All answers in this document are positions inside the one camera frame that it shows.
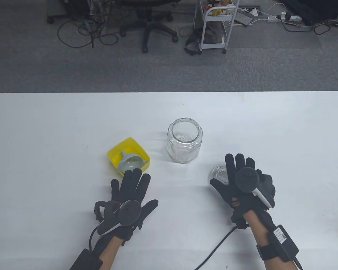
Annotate black office chair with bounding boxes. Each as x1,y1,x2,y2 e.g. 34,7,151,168
120,0,181,53

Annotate black equipment pile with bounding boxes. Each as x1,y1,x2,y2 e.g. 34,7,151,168
280,0,338,26

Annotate person's left hand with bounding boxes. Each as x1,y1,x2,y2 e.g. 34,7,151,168
94,168,159,241

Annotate black white hand controller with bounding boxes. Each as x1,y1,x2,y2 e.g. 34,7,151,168
94,200,142,236
235,167,273,209

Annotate dark chair base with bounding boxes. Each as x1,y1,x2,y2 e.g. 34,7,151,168
46,0,91,24

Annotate person's right hand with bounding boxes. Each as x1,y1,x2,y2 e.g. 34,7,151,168
210,153,276,230

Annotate clear glass jar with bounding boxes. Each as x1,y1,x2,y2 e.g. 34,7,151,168
166,118,203,164

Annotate person's left forearm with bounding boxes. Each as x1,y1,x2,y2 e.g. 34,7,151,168
98,236,122,270

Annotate black white right hand controller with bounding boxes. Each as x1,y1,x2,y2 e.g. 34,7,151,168
235,167,273,209

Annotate white wheeled cart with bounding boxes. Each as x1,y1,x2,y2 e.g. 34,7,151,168
194,0,240,55

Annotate black right wrist sensor box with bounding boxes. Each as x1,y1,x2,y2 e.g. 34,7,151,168
270,224,299,255

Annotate pale grey funnel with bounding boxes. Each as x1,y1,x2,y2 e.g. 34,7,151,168
117,151,145,172

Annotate black white left hand controller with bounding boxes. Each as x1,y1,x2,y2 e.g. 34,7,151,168
94,200,142,236

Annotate white rice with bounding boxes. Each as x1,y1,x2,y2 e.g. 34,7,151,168
170,151,199,164

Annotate black left wrist sensor box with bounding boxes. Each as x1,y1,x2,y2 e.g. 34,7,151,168
70,249,103,270

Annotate yellow plastic box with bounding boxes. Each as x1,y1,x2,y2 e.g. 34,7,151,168
107,137,151,177

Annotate black floor cables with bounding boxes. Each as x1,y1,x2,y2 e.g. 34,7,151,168
57,16,119,48

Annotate clear glass jar lid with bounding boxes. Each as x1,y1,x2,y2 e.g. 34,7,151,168
208,165,229,187

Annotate black right wrist strap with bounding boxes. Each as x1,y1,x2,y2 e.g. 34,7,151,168
256,243,283,262

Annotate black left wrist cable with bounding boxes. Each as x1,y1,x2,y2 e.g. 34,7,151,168
88,226,99,250

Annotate black right glove cable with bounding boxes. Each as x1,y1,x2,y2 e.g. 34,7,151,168
194,226,237,270

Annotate black wrist sensor box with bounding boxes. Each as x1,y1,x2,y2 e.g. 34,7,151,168
70,249,103,270
270,224,299,255

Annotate black bag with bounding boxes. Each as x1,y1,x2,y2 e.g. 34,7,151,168
184,21,226,56

